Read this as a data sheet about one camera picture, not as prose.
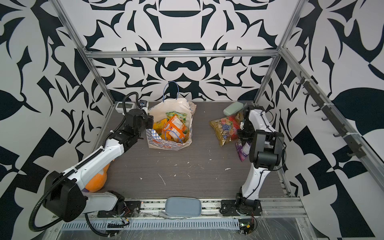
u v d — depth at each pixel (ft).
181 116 3.15
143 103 2.25
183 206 2.39
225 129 3.21
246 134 2.60
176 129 3.06
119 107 3.62
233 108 3.74
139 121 2.06
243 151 2.85
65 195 1.30
